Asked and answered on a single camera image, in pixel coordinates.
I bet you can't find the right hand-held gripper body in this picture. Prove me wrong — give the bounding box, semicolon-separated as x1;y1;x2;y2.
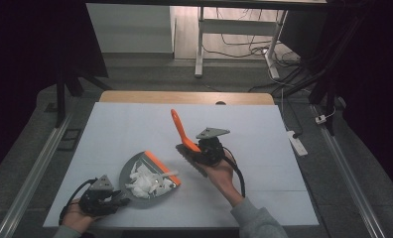
195;127;231;168

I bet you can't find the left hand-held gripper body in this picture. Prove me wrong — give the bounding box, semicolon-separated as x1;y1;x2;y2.
77;174;123;216

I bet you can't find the grey dustpan with orange edge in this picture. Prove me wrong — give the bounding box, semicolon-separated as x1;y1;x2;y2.
118;150;183;201

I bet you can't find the orange-handled grey brush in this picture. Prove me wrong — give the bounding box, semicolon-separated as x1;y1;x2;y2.
170;108;209;179

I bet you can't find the pile of white paper scraps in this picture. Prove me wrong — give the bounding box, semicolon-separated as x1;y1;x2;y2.
124;162;180;200

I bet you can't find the person's left hand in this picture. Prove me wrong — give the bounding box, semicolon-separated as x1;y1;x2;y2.
62;197;103;234

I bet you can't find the person's right hand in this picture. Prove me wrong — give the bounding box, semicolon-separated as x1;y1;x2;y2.
203;154;245;208

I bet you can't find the wooden table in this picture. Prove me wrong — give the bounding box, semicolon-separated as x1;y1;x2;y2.
98;90;276;106

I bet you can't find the white power strip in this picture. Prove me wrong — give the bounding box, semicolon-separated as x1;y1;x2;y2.
286;130;309;158

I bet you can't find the black metal stand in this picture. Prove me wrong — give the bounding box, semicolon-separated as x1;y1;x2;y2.
53;63;113;129
276;14;366;137

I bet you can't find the white cabinet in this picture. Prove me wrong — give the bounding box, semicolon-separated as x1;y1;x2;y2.
85;3;177;55

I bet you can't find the left hand-held gripper black cable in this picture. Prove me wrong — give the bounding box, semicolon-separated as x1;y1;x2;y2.
58;178;99;226

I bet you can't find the hand-held gripper black cable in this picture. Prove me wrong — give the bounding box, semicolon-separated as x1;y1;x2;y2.
221;146;247;198
58;178;99;226

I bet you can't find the right hand-held gripper black cable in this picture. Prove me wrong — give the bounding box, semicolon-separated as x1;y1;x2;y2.
221;146;247;198

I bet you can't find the aluminium rail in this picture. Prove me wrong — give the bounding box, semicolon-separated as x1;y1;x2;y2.
0;111;73;238
311;104;387;238

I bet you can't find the tangle of floor cables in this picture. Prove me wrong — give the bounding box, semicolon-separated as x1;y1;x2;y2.
202;7;302;68

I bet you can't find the white desk frame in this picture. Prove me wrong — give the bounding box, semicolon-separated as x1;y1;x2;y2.
194;5;289;80

